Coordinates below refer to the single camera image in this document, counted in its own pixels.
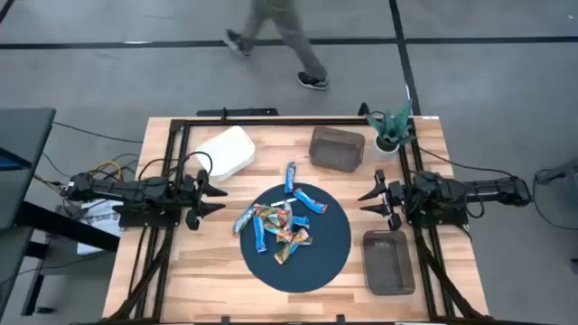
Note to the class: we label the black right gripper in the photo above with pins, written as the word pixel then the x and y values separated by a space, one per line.
pixel 397 198

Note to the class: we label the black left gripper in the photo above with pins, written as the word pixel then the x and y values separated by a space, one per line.
pixel 192 194

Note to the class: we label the blue granola bar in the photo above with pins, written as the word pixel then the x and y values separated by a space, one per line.
pixel 243 220
pixel 259 234
pixel 290 177
pixel 310 201
pixel 301 221

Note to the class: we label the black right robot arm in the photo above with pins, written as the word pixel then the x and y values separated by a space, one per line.
pixel 451 192

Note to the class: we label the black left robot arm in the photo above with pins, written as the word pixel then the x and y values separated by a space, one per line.
pixel 135 189

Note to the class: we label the white plant pot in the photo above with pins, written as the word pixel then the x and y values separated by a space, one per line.
pixel 384 152

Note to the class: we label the white plastic bin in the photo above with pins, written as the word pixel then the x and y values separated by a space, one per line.
pixel 228 153

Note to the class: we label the white tape strip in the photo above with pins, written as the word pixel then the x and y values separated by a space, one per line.
pixel 283 202

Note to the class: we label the green snake plant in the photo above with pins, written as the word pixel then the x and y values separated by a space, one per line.
pixel 393 126

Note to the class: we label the round dark blue woven mat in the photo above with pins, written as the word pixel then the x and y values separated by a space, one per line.
pixel 316 262

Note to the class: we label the white paper sheet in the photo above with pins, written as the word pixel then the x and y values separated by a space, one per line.
pixel 97 234

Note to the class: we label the black desk beam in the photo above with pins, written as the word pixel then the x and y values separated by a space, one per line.
pixel 68 225

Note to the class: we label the person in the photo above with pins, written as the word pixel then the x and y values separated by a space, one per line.
pixel 293 31

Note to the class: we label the dark grey desk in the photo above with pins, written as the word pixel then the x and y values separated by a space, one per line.
pixel 27 135
pixel 13 262

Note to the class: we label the blue screen device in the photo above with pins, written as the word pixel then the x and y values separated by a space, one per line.
pixel 11 161

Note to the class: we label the black mounting bracket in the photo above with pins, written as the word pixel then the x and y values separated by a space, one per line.
pixel 239 112

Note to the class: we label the black aluminium table frame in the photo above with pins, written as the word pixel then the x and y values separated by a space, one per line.
pixel 271 122

